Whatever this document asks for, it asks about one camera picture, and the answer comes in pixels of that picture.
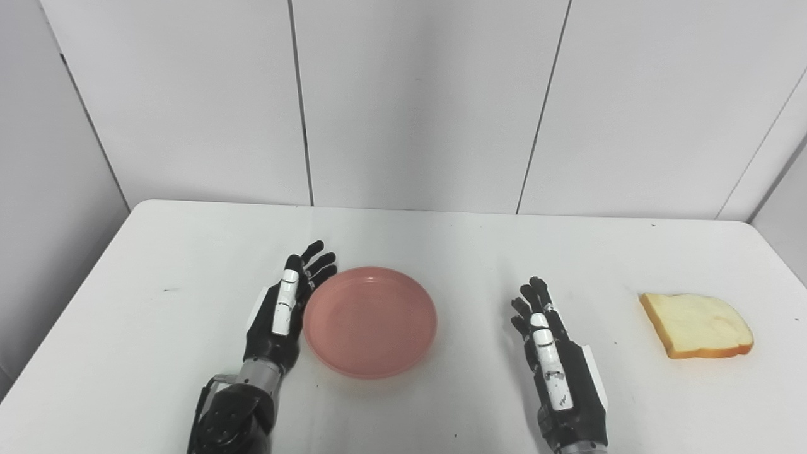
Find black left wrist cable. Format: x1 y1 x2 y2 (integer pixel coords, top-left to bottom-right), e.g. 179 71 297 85
192 373 237 429

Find slice of white bread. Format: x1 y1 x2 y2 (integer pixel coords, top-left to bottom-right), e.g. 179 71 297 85
639 293 755 360

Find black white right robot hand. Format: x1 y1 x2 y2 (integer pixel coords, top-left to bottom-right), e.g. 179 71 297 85
511 276 610 453

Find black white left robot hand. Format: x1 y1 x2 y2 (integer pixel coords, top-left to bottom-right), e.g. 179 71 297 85
243 240 338 374

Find pink round plate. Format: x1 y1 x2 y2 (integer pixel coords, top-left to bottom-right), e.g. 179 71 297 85
302 266 438 380

